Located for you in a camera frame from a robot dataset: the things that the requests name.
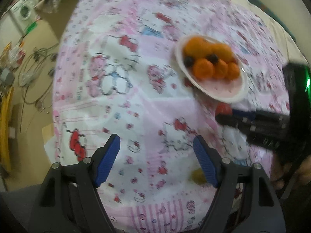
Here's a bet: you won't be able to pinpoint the red tomato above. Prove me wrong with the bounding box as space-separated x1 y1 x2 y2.
215 103 232 116

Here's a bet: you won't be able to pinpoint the green lime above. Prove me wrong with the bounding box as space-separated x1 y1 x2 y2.
190 168 207 185

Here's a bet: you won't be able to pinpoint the dark grape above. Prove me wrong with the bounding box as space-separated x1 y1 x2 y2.
206 54 219 65
183 56 195 68

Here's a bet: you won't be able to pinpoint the person's hand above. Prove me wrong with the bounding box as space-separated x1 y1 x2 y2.
270 154 311 191

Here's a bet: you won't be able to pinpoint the white pink plate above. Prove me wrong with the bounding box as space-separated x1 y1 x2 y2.
175 34 248 104

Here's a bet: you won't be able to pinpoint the small mandarin right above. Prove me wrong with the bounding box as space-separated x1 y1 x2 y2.
226 62 240 81

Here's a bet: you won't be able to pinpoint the small mandarin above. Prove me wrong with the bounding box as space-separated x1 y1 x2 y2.
192 58 215 81
213 59 228 79
226 62 240 81

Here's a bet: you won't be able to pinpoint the small mandarin middle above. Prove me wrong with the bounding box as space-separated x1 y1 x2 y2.
213 59 228 79

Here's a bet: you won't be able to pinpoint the large orange right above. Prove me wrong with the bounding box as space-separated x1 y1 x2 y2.
212 43 234 62

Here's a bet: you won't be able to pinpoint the large orange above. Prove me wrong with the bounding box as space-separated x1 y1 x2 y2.
183 36 213 59
212 43 234 62

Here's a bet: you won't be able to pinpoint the small mandarin left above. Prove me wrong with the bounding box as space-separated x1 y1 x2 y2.
192 58 215 81

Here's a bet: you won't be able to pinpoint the dark grape on plate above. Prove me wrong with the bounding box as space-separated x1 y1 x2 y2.
183 56 195 68

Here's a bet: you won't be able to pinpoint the large orange left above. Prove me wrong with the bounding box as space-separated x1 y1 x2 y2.
183 36 213 59

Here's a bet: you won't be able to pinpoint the pink Hello Kitty cloth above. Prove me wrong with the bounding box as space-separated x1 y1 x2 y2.
46 0 289 232

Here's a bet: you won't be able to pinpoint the white washing machine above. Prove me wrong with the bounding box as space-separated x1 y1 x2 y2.
10 0 36 35

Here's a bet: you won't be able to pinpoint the yellow wooden frame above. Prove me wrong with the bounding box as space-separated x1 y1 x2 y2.
1 87 14 173

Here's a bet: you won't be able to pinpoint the tangled cables on floor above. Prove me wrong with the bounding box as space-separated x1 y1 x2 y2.
18 43 60 115

